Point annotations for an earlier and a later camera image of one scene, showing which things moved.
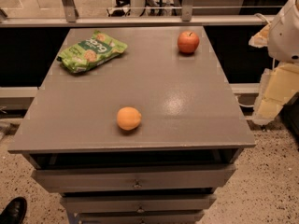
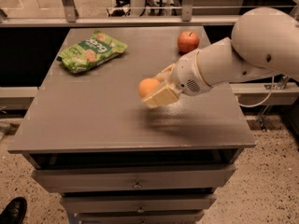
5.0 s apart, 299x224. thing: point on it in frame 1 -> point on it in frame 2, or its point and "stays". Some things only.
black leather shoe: x=14 y=212 stays
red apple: x=188 y=41 stays
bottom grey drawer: x=139 y=216 stays
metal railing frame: x=187 y=18 stays
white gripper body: x=285 y=36 -> x=186 y=72
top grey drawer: x=177 y=177 stays
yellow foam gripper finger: x=278 y=86 -> x=163 y=96
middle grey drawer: x=174 y=202 stays
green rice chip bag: x=89 y=52 stays
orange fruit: x=129 y=118 -> x=147 y=86
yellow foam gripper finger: x=262 y=37 -> x=165 y=75
